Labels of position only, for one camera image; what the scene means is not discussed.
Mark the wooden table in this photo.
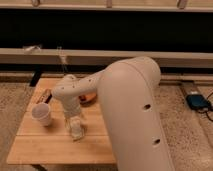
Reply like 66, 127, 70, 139
7, 78, 115, 165

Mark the black cable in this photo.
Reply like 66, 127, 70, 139
198, 92, 213, 122

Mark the blue power box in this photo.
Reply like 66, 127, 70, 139
186, 94, 211, 110

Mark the white sponge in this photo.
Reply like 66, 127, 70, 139
71, 123, 84, 141

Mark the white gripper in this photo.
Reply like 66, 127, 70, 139
65, 113, 81, 132

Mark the white paper cup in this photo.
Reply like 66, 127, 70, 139
32, 103, 52, 126

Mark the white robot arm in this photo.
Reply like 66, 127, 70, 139
52, 57, 175, 171

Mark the orange bowl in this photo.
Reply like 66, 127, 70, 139
79, 93, 97, 104

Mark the brown snack bar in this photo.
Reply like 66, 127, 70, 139
36, 89, 52, 103

